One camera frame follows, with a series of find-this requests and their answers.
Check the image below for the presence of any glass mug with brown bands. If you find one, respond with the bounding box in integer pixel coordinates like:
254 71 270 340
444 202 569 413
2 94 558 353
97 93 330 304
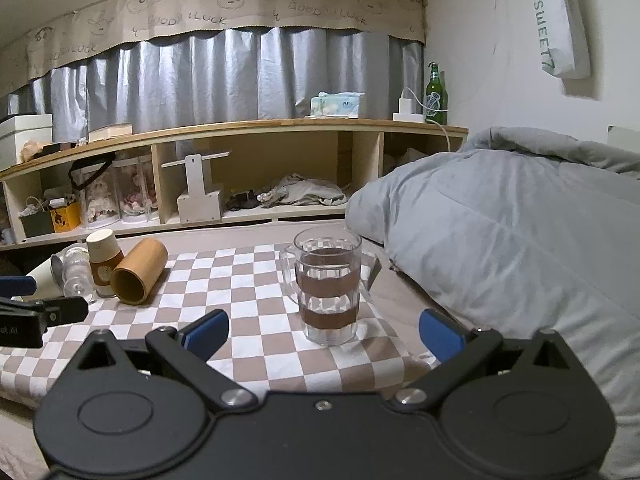
278 226 362 347

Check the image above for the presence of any dark green box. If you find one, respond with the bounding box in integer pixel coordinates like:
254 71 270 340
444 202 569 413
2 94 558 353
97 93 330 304
20 210 54 238

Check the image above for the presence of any white wooden stand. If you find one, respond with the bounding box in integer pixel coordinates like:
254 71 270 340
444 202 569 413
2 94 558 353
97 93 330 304
162 151 231 226

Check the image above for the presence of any checkered brown white cloth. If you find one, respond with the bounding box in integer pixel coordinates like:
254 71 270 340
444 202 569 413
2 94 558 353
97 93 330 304
1 244 435 408

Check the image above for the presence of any white and brown paper cup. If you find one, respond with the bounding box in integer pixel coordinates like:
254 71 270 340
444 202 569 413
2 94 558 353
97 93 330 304
86 229 124 297

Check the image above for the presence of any white charger plug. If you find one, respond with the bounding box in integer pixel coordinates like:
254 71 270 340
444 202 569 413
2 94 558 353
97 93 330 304
398 98 413 115

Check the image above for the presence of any clear stemmed glass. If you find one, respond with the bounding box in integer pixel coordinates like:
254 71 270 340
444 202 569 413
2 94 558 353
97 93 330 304
51 245 96 304

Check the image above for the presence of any white charging cable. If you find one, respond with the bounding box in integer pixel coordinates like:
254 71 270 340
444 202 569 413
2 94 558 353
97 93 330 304
401 86 454 154

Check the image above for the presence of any green glass bottle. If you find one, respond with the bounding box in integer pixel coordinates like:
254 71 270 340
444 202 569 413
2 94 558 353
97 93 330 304
424 62 448 125

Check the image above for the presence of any beige cartoon valance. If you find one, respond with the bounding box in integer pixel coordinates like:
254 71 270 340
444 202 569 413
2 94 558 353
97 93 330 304
1 0 426 94

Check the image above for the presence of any book on shelf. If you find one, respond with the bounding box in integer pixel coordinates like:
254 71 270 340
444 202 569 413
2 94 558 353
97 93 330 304
88 124 134 143

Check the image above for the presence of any cream ceramic mug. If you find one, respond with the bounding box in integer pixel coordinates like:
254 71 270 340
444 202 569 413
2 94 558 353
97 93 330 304
22 257 63 300

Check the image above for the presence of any tan cylindrical cup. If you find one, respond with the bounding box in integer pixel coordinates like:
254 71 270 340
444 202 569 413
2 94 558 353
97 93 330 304
111 237 168 306

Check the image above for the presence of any silver grey curtain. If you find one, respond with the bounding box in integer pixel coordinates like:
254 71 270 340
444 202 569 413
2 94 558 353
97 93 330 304
1 27 424 142

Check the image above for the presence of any tissue pack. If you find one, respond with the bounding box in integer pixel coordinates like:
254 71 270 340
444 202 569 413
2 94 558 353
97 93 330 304
309 92 366 119

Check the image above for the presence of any white paper bag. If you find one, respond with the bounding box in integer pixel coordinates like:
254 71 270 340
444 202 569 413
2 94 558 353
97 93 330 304
534 0 591 80

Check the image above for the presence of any wooden shelf unit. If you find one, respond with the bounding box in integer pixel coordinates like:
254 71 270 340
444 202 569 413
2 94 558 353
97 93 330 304
1 119 469 248

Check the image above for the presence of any grey duvet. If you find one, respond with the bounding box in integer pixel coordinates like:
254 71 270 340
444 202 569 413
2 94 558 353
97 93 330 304
346 127 639 479

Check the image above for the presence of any yellow box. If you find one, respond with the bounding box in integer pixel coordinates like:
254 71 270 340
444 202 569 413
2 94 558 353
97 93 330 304
50 202 81 233

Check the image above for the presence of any crumpled grey clothing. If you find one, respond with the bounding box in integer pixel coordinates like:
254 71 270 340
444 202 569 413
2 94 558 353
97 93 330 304
257 174 347 208

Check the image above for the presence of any right clear doll jar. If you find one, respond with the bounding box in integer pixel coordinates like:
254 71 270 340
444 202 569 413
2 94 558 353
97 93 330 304
114 157 151 223

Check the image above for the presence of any white power strip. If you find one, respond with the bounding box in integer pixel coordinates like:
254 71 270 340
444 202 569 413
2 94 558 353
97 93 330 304
392 113 424 124

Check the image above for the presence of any left clear doll jar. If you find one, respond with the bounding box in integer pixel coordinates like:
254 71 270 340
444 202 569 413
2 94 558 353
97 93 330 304
75 164 120 230

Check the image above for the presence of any clear doll jar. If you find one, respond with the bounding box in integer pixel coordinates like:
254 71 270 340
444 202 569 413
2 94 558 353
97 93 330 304
75 164 120 230
114 157 151 223

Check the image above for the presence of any white storage box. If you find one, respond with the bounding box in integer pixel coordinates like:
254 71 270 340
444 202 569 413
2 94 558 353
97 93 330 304
0 114 52 170

